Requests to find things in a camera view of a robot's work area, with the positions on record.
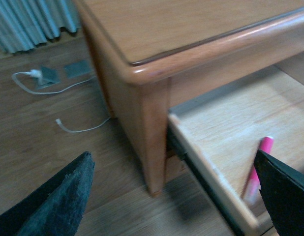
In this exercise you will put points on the grey-blue curtain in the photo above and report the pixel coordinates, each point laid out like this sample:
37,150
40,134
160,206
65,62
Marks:
24,24

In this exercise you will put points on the pink marker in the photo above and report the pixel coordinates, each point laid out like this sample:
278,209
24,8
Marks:
252,186

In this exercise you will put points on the open floor socket box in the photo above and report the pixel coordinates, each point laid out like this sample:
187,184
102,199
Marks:
48,77

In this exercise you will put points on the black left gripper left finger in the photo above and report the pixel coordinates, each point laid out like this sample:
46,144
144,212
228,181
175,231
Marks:
56,208

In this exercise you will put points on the wooden nightstand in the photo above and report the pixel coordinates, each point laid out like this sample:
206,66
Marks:
151,55

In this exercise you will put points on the wooden drawer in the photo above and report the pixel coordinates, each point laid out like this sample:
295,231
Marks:
221,131

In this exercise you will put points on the closed floor socket plate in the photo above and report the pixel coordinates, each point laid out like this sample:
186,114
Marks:
76,69

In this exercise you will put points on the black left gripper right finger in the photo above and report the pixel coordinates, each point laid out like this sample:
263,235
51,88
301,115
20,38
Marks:
282,191

